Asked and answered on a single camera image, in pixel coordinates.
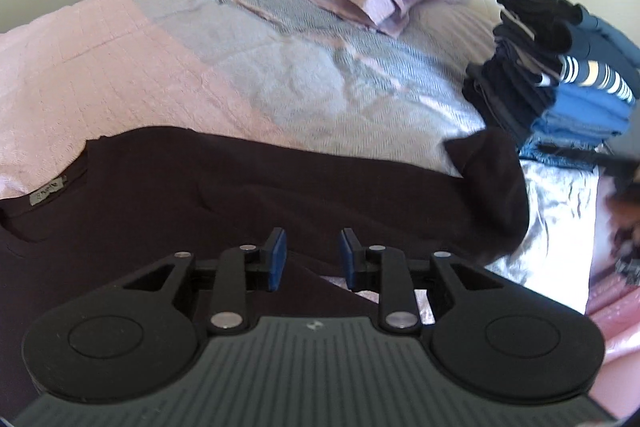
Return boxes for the pink sheet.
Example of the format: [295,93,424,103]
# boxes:
[584,274,640,410]

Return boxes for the dark maroon t-shirt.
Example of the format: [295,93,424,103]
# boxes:
[0,127,531,418]

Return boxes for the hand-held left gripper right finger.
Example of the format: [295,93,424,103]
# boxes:
[338,229,507,334]

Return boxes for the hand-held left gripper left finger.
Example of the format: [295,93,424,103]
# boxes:
[120,227,289,334]

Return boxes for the pink and grey bedspread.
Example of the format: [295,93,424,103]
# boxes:
[0,0,601,315]

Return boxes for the stack of folded clothes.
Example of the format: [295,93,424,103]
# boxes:
[462,0,640,168]

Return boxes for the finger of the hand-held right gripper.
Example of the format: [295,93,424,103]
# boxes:
[537,144,640,172]

